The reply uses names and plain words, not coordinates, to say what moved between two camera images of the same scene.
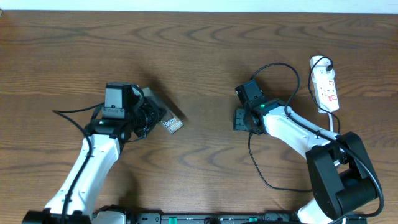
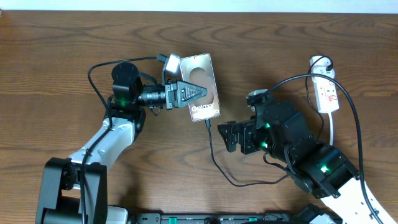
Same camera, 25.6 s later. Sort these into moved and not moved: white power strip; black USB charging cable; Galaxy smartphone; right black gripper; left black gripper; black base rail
Moved: right black gripper; black USB charging cable; left black gripper; Galaxy smartphone
Not moved: black base rail; white power strip
